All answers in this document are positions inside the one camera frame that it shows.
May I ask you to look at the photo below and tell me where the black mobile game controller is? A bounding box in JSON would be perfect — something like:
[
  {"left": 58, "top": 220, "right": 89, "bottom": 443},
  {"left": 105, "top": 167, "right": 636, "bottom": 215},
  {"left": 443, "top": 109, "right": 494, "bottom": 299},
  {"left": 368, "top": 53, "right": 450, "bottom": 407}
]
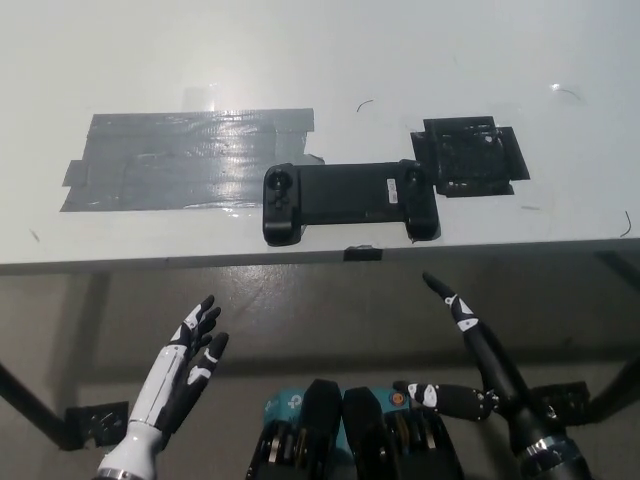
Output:
[{"left": 263, "top": 159, "right": 442, "bottom": 247}]

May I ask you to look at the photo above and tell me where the black slanted table leg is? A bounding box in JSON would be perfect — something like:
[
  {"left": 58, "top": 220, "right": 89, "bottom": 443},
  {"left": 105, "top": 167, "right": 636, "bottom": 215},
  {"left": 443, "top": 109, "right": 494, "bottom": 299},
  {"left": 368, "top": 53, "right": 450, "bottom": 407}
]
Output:
[
  {"left": 585, "top": 343, "right": 640, "bottom": 417},
  {"left": 0, "top": 360, "right": 69, "bottom": 452}
]

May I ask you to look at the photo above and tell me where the black teal robot body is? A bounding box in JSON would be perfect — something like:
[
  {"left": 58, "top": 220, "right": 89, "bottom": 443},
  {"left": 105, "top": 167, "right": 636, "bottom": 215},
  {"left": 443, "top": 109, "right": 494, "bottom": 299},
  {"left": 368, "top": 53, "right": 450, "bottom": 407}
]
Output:
[{"left": 244, "top": 378, "right": 465, "bottom": 480}]

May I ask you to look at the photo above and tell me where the black tape square patch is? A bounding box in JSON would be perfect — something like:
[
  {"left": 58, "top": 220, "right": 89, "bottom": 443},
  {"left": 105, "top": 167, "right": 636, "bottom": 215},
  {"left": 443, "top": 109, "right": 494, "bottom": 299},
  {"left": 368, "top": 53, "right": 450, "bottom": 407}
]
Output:
[{"left": 408, "top": 115, "right": 532, "bottom": 198}]

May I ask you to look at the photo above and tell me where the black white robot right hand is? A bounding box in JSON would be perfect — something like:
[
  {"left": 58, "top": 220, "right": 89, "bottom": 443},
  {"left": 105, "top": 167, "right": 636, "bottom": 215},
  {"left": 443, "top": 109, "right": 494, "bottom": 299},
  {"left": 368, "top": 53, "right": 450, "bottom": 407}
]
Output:
[{"left": 392, "top": 271, "right": 569, "bottom": 454}]

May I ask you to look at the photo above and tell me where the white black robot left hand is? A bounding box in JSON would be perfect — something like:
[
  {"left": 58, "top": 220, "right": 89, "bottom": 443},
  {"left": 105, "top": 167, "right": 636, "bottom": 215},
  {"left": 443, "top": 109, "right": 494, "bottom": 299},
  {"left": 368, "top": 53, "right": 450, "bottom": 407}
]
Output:
[{"left": 97, "top": 294, "right": 231, "bottom": 480}]

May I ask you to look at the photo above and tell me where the grey duct tape patch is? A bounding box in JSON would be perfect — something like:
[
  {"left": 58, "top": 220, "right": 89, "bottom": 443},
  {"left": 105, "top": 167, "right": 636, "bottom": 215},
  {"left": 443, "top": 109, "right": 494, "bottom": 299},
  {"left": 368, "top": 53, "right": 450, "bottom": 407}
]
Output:
[{"left": 58, "top": 108, "right": 327, "bottom": 214}]

